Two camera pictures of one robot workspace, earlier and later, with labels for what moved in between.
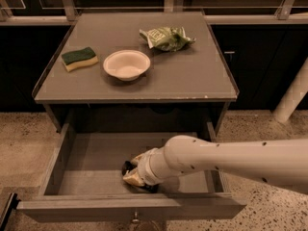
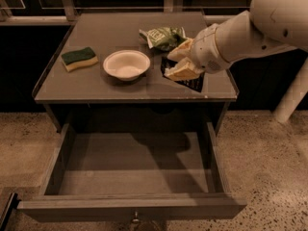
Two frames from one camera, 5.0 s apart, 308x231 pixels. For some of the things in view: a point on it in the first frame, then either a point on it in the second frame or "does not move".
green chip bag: (166, 38) does not move
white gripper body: (144, 166) → (206, 52)
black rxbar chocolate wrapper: (130, 166) → (195, 82)
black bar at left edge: (12, 203) does not move
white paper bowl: (126, 64) does not move
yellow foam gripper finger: (138, 160) → (182, 52)
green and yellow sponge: (78, 59) does not move
